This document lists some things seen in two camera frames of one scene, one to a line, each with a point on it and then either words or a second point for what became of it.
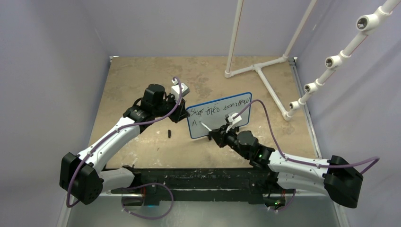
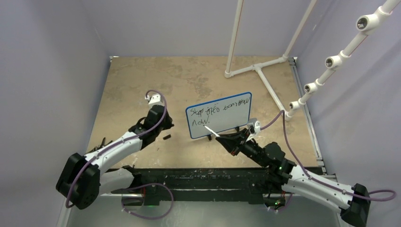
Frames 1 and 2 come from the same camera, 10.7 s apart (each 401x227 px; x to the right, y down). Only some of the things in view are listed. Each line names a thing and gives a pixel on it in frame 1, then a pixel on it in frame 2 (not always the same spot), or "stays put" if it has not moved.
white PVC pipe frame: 229,72 stays put
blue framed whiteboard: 205,117 stays put
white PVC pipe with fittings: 369,23 stays put
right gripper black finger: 218,135 -> 232,142
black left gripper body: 171,104 -> 167,124
